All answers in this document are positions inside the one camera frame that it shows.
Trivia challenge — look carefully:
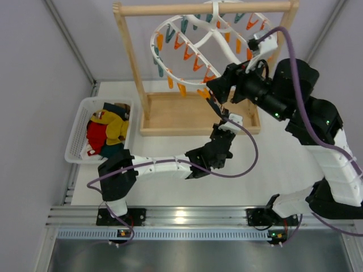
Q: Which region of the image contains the olive yellow sock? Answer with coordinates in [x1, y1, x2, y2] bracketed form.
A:
[90, 109, 129, 146]

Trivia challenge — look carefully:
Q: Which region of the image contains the red sock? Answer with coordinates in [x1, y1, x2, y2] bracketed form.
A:
[86, 121, 107, 156]

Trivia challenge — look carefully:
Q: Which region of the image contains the white plastic basket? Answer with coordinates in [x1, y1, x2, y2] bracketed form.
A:
[64, 96, 135, 164]

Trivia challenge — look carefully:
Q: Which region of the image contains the dark navy sock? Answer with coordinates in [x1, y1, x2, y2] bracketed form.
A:
[206, 90, 229, 120]

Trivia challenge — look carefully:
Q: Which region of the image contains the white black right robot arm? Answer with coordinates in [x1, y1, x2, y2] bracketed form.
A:
[206, 58, 362, 220]

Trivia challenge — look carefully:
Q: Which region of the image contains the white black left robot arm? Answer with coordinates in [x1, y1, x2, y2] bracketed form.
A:
[98, 121, 240, 219]

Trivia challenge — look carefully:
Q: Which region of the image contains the white round clip hanger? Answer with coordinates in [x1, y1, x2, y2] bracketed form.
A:
[150, 12, 273, 97]

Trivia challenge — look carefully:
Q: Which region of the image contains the wooden hanger rack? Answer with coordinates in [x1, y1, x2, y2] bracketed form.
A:
[112, 1, 299, 136]

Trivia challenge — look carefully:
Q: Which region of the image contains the pile of socks in basket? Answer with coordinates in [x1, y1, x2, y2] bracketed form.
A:
[80, 103, 130, 160]

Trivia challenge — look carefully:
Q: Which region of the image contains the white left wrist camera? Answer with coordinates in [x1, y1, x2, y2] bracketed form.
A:
[218, 113, 243, 134]

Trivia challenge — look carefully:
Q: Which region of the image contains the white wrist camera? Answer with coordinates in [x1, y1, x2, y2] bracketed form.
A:
[218, 113, 243, 134]
[246, 29, 278, 73]

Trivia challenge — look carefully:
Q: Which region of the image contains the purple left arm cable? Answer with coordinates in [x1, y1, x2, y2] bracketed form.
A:
[86, 118, 259, 247]

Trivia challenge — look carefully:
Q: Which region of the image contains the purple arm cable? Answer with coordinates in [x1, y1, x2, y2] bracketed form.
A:
[86, 118, 259, 247]
[255, 25, 363, 246]

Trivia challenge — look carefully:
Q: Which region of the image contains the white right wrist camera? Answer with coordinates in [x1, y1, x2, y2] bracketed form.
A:
[246, 29, 278, 73]

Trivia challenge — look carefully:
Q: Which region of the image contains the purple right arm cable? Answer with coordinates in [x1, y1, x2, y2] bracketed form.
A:
[255, 25, 363, 246]

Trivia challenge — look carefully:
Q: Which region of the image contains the aluminium mounting rail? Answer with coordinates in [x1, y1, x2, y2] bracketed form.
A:
[45, 205, 355, 229]

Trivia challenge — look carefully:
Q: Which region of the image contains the white slotted cable duct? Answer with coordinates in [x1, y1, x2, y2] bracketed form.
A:
[57, 228, 272, 241]

